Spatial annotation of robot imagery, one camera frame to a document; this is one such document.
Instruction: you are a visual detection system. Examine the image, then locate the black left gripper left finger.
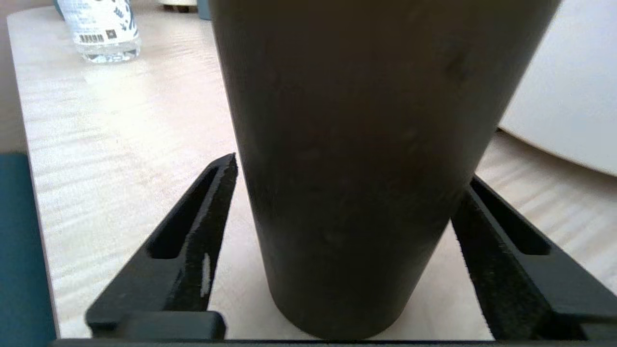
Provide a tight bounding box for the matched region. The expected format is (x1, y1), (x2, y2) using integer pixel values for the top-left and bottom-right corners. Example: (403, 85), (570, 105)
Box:
(85, 153), (239, 340)

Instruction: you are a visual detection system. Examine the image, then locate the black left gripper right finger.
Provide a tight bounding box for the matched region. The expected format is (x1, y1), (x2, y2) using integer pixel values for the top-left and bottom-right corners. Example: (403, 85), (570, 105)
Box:
(450, 175), (617, 341)

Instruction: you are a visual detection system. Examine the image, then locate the black plastic cup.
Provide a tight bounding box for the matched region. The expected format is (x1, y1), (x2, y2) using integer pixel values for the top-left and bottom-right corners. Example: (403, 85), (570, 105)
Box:
(209, 0), (563, 341)

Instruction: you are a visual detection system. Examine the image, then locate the teal bench sofa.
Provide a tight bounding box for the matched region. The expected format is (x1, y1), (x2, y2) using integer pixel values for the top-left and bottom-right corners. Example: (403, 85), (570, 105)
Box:
(0, 153), (58, 347)

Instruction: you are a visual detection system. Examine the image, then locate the large clear water dispenser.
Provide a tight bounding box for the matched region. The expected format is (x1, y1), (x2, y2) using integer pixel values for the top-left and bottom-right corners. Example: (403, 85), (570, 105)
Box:
(498, 0), (617, 177)

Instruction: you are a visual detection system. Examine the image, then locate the small clear bottle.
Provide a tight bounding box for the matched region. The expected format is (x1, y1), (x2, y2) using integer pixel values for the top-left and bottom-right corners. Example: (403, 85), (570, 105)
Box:
(57, 0), (142, 65)

